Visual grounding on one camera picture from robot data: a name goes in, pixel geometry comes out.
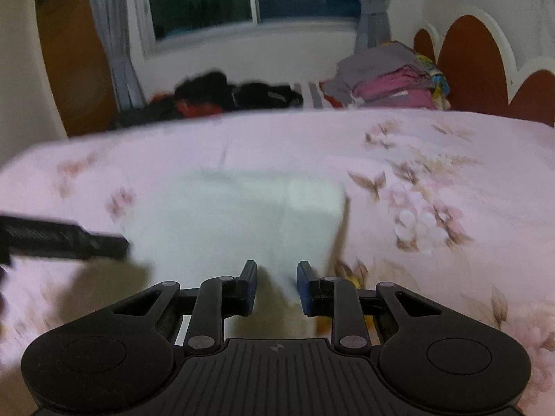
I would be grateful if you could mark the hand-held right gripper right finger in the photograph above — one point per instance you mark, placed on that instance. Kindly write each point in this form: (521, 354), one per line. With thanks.
(303, 289)

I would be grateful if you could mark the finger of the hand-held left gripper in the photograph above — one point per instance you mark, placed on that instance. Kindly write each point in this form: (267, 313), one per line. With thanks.
(56, 238)

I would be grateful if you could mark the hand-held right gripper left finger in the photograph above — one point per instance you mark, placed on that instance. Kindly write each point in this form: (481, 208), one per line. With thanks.
(250, 288)

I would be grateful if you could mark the white small garment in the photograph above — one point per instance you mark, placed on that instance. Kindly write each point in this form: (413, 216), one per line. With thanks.
(238, 216)

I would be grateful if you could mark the black clothes heap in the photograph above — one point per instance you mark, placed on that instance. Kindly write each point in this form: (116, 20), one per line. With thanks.
(256, 93)

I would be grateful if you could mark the pile of folded clothes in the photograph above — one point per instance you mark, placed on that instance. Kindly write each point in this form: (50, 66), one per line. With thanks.
(381, 82)

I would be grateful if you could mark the dark cloth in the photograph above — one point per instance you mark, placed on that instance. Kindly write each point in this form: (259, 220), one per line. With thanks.
(143, 119)

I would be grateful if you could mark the brown wooden door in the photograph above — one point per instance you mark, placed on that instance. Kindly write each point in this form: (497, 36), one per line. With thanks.
(73, 73)

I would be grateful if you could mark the pink floral bedsheet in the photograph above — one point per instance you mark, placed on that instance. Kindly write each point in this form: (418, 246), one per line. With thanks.
(433, 160)

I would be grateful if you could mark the red orange garment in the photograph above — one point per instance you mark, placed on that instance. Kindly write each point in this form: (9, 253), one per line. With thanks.
(195, 108)

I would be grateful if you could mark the grey curtain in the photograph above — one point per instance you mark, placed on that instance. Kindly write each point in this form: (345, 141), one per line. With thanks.
(373, 4)
(117, 52)

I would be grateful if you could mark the grey striped cloth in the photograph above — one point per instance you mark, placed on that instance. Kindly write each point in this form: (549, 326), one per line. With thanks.
(312, 93)

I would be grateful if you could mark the brown scalloped headboard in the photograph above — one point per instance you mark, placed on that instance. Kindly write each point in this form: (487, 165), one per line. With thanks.
(472, 65)

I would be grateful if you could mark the white framed window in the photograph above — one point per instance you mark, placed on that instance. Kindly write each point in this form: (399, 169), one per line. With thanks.
(225, 0)

